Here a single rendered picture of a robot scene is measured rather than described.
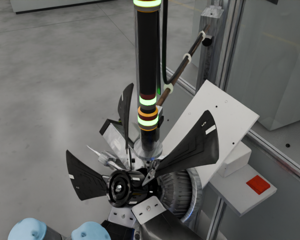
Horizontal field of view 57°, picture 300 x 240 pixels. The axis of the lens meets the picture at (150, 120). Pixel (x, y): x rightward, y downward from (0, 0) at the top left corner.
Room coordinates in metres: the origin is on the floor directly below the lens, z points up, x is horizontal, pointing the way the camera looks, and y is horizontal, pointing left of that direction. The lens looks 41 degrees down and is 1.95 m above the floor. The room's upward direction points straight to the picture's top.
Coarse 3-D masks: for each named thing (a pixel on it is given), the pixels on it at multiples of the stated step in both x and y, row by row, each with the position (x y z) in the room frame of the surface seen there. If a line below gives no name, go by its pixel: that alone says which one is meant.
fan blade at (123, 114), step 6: (132, 84) 0.78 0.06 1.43; (126, 90) 0.81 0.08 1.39; (132, 90) 0.76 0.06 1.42; (120, 96) 0.86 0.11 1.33; (126, 96) 0.79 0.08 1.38; (120, 102) 0.84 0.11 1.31; (126, 102) 0.76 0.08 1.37; (126, 108) 0.75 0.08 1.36; (120, 114) 0.83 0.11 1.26; (126, 114) 0.73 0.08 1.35; (126, 120) 0.71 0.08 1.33; (126, 126) 0.69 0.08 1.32; (126, 132) 0.68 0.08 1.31; (126, 138) 0.66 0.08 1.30; (126, 144) 0.65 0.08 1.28; (126, 150) 0.68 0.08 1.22
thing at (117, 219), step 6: (114, 210) 0.49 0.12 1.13; (120, 210) 0.49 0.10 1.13; (126, 210) 0.50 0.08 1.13; (114, 216) 0.48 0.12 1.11; (120, 216) 0.48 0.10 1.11; (126, 216) 0.48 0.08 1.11; (132, 216) 0.48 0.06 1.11; (114, 222) 0.47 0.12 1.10; (120, 222) 0.47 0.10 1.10; (126, 222) 0.47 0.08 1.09; (132, 222) 0.47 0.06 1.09
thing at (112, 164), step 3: (93, 150) 0.82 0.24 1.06; (96, 150) 0.82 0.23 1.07; (96, 153) 0.80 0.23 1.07; (99, 153) 0.79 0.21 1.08; (99, 156) 0.78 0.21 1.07; (108, 162) 0.73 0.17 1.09; (111, 162) 0.72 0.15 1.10; (114, 162) 0.72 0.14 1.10; (111, 165) 0.71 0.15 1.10; (114, 165) 0.71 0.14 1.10; (117, 165) 0.71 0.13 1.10; (114, 168) 0.70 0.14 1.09; (117, 168) 0.69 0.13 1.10; (120, 168) 0.69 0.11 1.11
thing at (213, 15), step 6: (210, 6) 1.08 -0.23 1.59; (216, 6) 1.08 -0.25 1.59; (204, 12) 1.03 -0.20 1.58; (210, 12) 1.03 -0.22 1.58; (216, 12) 1.03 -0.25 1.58; (222, 12) 1.03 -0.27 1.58; (204, 18) 1.00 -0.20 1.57; (210, 18) 0.99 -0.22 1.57; (216, 18) 0.98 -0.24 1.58; (222, 18) 1.05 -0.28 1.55; (204, 24) 1.00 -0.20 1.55; (210, 24) 0.99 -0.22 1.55; (216, 24) 0.98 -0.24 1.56; (210, 30) 0.99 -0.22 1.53; (216, 30) 0.98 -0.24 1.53; (216, 36) 0.98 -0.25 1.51
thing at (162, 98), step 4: (208, 24) 0.99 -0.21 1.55; (208, 28) 0.96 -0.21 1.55; (204, 32) 0.92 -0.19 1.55; (200, 40) 0.86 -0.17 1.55; (196, 48) 0.81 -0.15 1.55; (192, 52) 0.78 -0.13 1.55; (188, 60) 0.73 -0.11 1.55; (184, 64) 0.70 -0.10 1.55; (184, 68) 0.69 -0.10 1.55; (180, 72) 0.66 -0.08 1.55; (176, 76) 0.64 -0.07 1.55; (176, 80) 0.63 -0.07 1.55; (172, 84) 0.60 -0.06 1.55; (168, 88) 0.58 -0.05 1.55; (164, 92) 0.56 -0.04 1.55; (168, 92) 0.57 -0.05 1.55; (164, 96) 0.55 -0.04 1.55; (160, 100) 0.53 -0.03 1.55; (164, 100) 0.54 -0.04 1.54; (156, 104) 0.52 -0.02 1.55; (160, 104) 0.52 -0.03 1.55
